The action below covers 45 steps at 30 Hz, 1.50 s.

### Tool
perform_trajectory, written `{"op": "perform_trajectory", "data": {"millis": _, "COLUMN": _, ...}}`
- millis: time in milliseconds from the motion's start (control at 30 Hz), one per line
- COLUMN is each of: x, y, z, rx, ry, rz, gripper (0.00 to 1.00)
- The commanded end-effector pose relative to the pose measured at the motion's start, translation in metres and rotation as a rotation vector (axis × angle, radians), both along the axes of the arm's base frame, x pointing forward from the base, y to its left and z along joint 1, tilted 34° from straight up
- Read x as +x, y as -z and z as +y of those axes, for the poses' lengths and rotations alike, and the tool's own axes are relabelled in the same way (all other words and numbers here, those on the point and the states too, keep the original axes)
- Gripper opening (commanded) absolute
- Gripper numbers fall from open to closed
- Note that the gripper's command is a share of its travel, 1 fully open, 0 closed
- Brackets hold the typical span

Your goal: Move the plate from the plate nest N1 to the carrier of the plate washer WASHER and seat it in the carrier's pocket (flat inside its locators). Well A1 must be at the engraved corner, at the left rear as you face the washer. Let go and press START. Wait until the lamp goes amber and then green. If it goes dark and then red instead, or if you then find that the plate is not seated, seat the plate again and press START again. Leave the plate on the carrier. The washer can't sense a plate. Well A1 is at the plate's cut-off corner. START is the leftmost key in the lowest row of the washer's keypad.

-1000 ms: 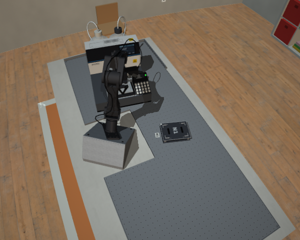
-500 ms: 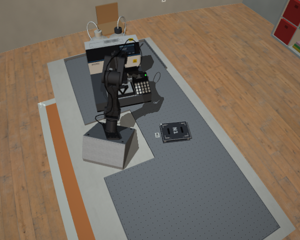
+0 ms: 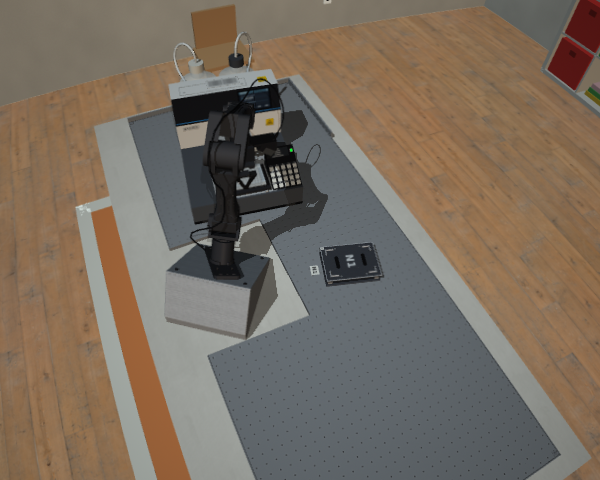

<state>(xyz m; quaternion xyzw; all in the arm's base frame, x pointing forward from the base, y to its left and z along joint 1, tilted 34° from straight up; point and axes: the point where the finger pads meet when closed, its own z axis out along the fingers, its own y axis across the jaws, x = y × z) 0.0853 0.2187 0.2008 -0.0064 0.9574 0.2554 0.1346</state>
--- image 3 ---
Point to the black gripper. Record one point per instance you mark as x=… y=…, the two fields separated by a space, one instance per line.
x=247 y=173

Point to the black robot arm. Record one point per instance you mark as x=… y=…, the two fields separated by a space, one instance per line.
x=227 y=154

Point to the white bottle with black cap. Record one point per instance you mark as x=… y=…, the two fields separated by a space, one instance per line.
x=236 y=64

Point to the beige plastic bottle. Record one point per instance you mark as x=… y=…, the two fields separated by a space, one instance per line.
x=197 y=71

